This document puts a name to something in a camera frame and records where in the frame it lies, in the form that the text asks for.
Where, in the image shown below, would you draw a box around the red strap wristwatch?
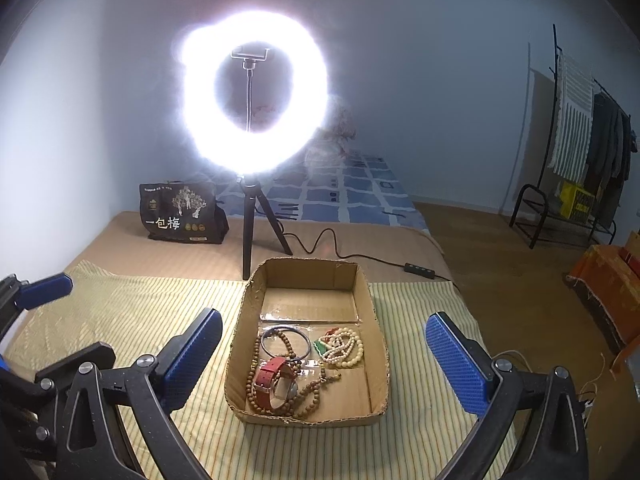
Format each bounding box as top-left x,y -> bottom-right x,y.
252,356 -> 301,413

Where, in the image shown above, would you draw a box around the white ring light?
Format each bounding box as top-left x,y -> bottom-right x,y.
172,7 -> 333,176

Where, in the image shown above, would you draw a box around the blue checked blanket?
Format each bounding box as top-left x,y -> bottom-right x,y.
215,152 -> 431,236

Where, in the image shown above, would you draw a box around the phone holder on gooseneck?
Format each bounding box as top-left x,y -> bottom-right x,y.
230,47 -> 274,133

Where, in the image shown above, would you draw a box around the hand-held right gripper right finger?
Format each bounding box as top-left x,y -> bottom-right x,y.
425,311 -> 588,480

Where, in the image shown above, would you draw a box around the black tripod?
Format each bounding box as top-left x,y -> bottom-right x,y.
237,172 -> 294,281

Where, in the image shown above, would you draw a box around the cardboard box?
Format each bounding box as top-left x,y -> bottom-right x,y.
223,257 -> 390,428

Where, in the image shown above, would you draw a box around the orange covered stool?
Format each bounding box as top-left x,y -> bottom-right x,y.
565,232 -> 640,356

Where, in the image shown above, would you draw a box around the black clothes rack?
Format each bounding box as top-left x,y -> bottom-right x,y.
510,24 -> 640,251

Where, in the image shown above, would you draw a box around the dark hanging clothes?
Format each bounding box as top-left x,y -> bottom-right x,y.
585,92 -> 640,183

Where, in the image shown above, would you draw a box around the yellow crate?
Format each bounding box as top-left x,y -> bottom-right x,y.
557,182 -> 598,221

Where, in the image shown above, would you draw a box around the pale striped hanging cloth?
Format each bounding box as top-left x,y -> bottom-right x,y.
547,52 -> 596,178

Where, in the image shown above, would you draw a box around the black power cable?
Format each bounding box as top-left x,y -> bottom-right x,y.
277,227 -> 456,286

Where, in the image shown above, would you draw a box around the floral pillow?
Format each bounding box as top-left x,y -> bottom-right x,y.
305,137 -> 351,167

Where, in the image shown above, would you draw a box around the black printed bag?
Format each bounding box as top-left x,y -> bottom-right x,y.
139,180 -> 230,245

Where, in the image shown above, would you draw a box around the green pendant with red cord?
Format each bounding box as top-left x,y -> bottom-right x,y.
312,330 -> 341,358

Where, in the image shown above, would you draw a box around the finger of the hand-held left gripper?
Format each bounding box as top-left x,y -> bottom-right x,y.
0,272 -> 74,321
34,342 -> 117,392

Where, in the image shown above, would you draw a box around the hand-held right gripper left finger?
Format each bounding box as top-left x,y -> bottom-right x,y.
52,307 -> 223,480

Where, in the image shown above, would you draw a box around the white bead necklace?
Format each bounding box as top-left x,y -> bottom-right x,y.
320,327 -> 365,368

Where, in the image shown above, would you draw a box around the green striped mat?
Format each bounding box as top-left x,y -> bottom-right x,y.
2,260 -> 521,480

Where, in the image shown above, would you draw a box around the folded floral quilt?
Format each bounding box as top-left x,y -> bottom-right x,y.
325,102 -> 359,143

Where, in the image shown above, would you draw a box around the brown wooden bead necklace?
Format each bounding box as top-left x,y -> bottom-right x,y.
245,327 -> 343,418

